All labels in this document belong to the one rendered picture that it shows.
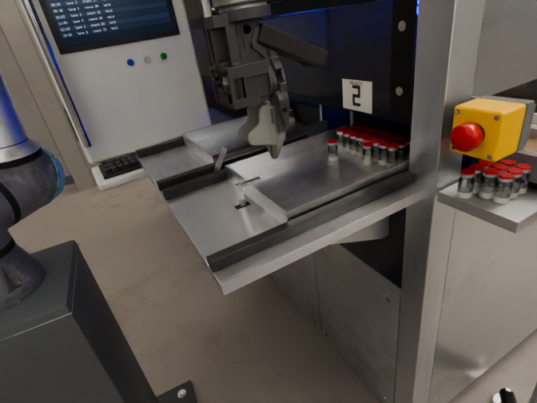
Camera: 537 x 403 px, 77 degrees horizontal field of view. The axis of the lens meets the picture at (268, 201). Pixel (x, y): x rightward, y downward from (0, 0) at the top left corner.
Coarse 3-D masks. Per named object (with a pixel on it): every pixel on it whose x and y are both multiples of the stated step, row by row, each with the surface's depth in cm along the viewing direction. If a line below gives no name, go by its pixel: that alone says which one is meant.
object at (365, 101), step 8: (344, 80) 69; (352, 80) 67; (344, 88) 70; (352, 88) 68; (360, 88) 66; (368, 88) 64; (344, 96) 70; (360, 96) 66; (368, 96) 64; (344, 104) 71; (360, 104) 67; (368, 104) 65; (368, 112) 66
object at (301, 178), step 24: (288, 144) 79; (312, 144) 82; (240, 168) 75; (264, 168) 77; (288, 168) 75; (312, 168) 74; (336, 168) 72; (360, 168) 70; (384, 168) 68; (408, 168) 63; (264, 192) 67; (288, 192) 65; (312, 192) 64; (336, 192) 56; (288, 216) 53
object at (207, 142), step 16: (208, 128) 104; (224, 128) 106; (288, 128) 101; (304, 128) 90; (320, 128) 92; (192, 144) 94; (208, 144) 99; (224, 144) 97; (240, 144) 95; (208, 160) 84
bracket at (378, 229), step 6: (378, 222) 70; (384, 222) 71; (366, 228) 69; (372, 228) 70; (378, 228) 71; (384, 228) 72; (354, 234) 68; (360, 234) 69; (366, 234) 70; (372, 234) 71; (378, 234) 72; (384, 234) 73; (342, 240) 67; (348, 240) 68; (354, 240) 69; (360, 240) 70; (366, 240) 71
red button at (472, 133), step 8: (456, 128) 48; (464, 128) 46; (472, 128) 46; (480, 128) 46; (456, 136) 48; (464, 136) 47; (472, 136) 46; (480, 136) 46; (456, 144) 48; (464, 144) 47; (472, 144) 46; (480, 144) 47
